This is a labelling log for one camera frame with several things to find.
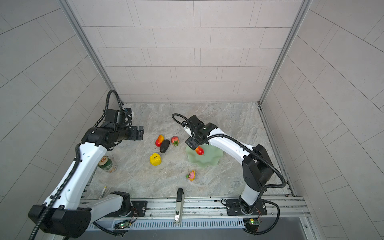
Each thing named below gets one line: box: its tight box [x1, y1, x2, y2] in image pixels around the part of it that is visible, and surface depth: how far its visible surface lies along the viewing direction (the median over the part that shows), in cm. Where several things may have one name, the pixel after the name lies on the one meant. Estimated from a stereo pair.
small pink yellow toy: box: [186, 170, 196, 182], surface depth 80 cm
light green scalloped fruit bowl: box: [185, 143, 224, 168], surface depth 88 cm
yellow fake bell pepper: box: [149, 152, 162, 167], surface depth 84 cm
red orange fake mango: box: [195, 146, 205, 156], surface depth 88 cm
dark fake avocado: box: [159, 139, 170, 154], surface depth 92 cm
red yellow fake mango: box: [155, 135, 165, 147], surface depth 93 cm
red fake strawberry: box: [171, 136, 180, 146], surface depth 93 cm
